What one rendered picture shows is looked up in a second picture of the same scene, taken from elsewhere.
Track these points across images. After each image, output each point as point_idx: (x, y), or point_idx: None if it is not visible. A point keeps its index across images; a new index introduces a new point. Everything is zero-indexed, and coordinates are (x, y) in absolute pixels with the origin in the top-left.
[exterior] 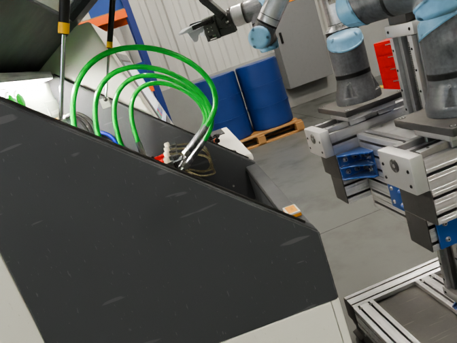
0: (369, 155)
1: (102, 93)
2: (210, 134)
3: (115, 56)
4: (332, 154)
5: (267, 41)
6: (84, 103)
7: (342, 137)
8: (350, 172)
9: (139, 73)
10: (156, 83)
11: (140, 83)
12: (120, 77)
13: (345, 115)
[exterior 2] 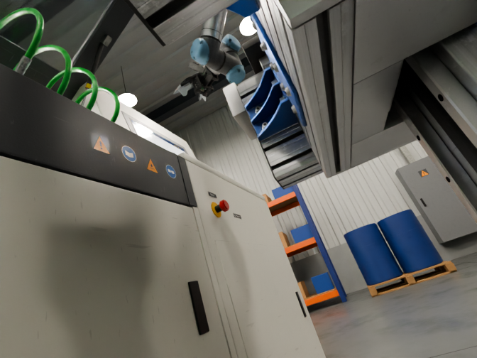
0: (275, 78)
1: None
2: (62, 86)
3: (114, 109)
4: (241, 109)
5: (201, 45)
6: None
7: (255, 85)
8: (266, 124)
9: None
10: (88, 89)
11: (157, 143)
12: (96, 111)
13: (242, 47)
